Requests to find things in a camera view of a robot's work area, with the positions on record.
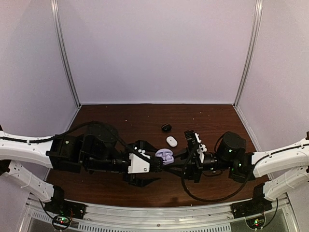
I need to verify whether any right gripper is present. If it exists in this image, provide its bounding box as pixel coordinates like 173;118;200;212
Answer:
161;146;233;183

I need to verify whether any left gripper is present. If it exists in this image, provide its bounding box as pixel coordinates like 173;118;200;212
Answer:
85;141;163;189

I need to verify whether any purple round charging case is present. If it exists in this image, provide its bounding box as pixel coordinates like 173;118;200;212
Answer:
155;148;174;165

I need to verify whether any white charging case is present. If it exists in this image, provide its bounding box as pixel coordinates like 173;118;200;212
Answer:
166;136;178;147

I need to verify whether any black charging case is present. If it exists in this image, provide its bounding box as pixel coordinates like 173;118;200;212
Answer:
161;124;172;132

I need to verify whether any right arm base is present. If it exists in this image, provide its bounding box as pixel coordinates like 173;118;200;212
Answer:
231;200;272;230

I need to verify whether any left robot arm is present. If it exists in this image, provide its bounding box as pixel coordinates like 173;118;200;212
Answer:
0;121;163;215

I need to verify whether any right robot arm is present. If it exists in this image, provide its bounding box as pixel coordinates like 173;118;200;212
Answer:
175;130;309;214

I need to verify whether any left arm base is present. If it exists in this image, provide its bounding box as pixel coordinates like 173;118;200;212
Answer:
40;200;86;232

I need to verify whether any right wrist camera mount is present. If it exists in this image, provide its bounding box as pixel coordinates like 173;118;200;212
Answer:
184;130;208;163

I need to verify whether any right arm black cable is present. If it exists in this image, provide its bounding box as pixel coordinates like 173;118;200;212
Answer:
181;137;256;203

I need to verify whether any front aluminium rail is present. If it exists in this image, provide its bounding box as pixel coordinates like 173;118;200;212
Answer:
17;197;299;232

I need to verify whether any right aluminium frame post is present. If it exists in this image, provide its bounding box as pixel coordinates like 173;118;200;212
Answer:
233;0;263;108

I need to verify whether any aluminium frame post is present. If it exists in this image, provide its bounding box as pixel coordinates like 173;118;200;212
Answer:
50;0;81;108
233;0;263;108

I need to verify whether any left aluminium frame post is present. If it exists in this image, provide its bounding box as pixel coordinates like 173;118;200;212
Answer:
50;0;81;108

